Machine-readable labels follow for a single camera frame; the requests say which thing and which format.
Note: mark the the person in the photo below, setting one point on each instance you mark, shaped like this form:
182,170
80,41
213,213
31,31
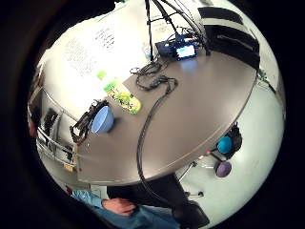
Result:
139,219

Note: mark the black tripod stand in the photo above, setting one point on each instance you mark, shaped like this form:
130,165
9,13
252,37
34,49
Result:
148,31

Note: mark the grey shelf unit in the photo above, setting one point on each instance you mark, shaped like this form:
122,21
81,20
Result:
52,136

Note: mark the green labelled plastic bottle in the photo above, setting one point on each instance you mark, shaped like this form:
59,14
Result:
122,94

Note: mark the teal ball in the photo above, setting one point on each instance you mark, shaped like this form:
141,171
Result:
225,144

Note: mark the whiteboard with writing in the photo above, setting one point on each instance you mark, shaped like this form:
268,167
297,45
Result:
92,51

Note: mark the purple ball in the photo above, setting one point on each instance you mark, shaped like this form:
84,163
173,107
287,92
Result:
223,169

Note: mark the black office chair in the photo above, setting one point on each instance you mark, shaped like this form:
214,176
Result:
190,213

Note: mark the blue bowl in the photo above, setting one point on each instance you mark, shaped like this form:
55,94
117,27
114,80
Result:
103,120

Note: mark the black device with lit screen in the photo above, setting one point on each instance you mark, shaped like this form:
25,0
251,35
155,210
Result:
186,51

